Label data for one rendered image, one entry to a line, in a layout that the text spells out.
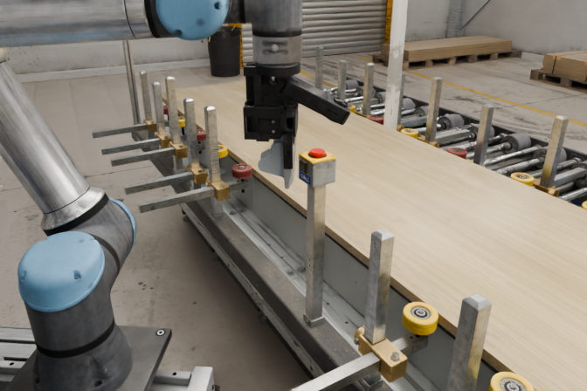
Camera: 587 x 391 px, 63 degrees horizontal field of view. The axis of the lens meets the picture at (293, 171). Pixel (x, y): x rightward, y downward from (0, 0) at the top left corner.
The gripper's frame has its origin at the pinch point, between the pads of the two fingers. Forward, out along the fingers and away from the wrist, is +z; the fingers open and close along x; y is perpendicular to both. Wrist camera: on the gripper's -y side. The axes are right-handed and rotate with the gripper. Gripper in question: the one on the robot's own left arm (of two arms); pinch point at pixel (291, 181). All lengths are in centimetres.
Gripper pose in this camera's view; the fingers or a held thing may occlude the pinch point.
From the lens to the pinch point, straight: 82.3
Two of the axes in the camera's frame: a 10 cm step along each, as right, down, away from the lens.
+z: 0.0, 9.2, 4.0
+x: -0.8, 4.0, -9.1
